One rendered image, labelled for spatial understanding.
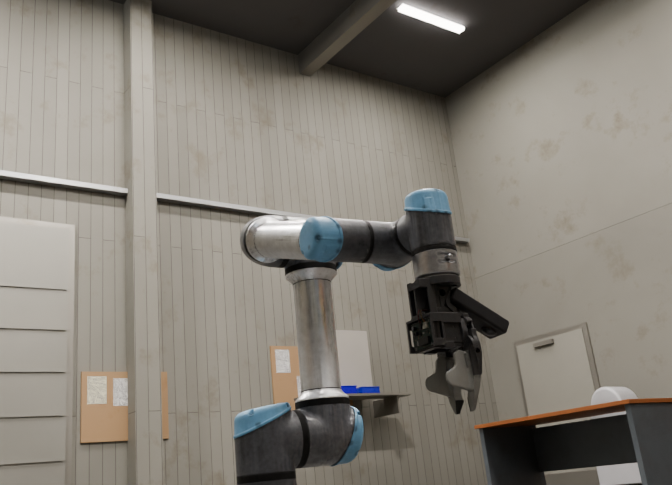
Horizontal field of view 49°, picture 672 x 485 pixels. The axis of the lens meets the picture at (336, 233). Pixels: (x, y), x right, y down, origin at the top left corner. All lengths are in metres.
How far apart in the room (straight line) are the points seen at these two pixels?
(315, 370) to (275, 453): 0.20
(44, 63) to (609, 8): 7.66
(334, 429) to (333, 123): 10.10
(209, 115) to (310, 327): 8.85
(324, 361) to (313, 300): 0.13
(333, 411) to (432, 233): 0.50
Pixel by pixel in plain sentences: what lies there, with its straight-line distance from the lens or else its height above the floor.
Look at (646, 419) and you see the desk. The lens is 5.08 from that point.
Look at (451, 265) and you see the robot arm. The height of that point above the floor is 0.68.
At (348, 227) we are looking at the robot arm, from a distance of 1.25.
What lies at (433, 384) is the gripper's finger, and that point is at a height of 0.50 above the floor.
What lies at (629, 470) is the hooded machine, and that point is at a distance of 9.72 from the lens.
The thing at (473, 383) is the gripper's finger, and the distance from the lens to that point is 1.18.
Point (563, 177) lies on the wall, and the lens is 11.40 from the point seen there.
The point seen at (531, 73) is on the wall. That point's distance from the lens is 12.25.
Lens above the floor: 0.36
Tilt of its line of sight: 19 degrees up
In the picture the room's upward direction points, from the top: 6 degrees counter-clockwise
